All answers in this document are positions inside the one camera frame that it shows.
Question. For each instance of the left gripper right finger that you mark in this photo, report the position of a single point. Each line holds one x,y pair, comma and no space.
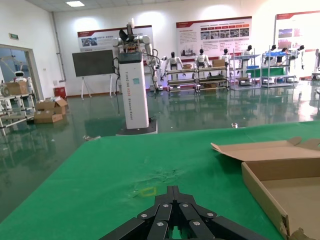
192,220

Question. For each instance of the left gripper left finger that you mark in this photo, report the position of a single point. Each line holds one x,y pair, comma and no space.
160,220

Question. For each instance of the cardboard box with torn edge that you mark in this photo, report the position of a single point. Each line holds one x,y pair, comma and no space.
295,195

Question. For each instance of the flat cardboard box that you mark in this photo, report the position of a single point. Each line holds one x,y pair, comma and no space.
47,117

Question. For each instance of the open cardboard box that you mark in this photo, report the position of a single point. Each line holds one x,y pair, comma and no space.
53,106

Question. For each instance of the red box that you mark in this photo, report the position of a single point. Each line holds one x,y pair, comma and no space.
60,92

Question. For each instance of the taped cardboard box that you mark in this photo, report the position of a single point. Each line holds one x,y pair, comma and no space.
17,88

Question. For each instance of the green table cloth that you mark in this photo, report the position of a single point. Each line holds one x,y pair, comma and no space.
87,175

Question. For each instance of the metal roller rack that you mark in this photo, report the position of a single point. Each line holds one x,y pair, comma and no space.
213,78
181,80

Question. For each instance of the grey shelf rack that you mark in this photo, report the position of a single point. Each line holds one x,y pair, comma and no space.
246,72

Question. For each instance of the shelf rack with green cloth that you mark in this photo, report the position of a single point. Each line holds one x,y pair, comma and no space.
275,72

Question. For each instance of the dark display screen on stand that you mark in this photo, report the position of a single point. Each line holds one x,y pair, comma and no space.
92,62

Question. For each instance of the small white round-head robot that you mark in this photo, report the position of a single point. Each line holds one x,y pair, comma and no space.
19,76

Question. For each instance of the ceiling light panel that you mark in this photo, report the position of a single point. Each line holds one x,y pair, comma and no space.
74,3

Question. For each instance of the green exit sign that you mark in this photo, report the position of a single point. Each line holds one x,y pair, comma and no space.
14,36

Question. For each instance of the white wheeled pedestal robot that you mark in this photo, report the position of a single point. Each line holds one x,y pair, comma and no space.
133,95

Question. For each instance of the white tube frame rack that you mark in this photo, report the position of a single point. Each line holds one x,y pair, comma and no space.
15,110

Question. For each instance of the wide red-header wall poster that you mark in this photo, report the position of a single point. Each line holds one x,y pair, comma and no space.
215,32

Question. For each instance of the wall poster with robot photos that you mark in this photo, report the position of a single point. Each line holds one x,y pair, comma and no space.
100,40

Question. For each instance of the grey door frame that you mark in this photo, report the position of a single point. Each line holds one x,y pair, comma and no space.
33,72

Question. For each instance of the grey wall pipe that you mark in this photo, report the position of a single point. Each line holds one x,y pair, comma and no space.
58,45

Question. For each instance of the tall red-header wall poster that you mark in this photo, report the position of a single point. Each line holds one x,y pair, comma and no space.
295,27

